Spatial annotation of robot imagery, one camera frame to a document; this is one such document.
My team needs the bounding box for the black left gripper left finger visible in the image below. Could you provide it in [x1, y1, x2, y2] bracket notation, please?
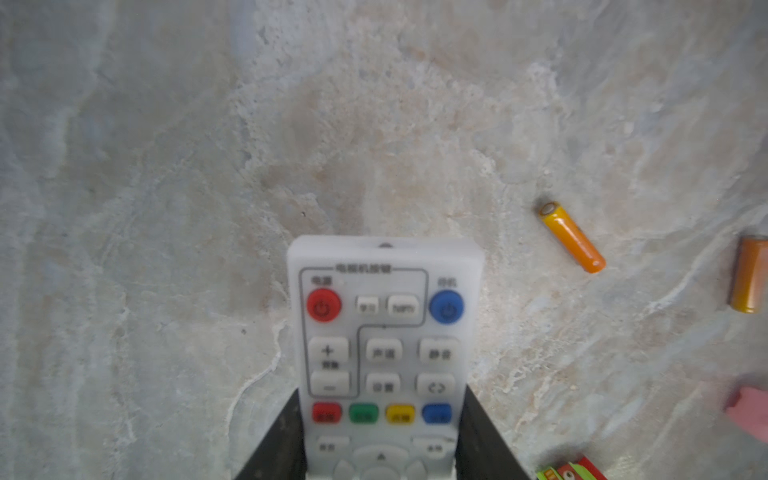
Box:
[235, 390, 307, 480]

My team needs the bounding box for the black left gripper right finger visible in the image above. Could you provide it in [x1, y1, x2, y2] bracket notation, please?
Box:
[455, 386, 530, 480]

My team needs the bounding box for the white remote control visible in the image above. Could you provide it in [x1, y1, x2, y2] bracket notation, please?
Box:
[287, 235, 485, 479]

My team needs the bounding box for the orange AA battery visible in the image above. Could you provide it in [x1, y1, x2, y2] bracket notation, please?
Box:
[538, 202, 606, 274]
[729, 236, 767, 314]

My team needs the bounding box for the red green toy car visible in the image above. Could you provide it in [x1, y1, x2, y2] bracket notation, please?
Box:
[536, 456, 607, 480]

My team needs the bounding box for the pink pig toy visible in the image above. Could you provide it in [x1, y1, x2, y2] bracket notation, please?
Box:
[724, 386, 768, 443]

